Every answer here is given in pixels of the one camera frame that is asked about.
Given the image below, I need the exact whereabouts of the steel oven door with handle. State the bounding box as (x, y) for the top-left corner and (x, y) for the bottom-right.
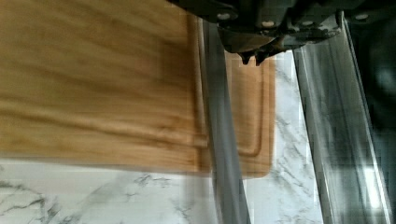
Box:
(198, 21), (395, 224)

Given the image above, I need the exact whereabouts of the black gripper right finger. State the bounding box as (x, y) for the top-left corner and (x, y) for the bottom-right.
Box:
(255, 50), (269, 66)

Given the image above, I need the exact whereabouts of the stainless steel toaster oven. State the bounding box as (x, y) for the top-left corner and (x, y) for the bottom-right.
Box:
(347, 10), (396, 211)

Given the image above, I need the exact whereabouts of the bamboo cutting board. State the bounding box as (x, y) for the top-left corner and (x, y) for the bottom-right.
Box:
(0, 0), (276, 179)

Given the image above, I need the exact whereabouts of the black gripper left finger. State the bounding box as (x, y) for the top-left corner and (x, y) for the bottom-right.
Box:
(239, 51), (252, 65)

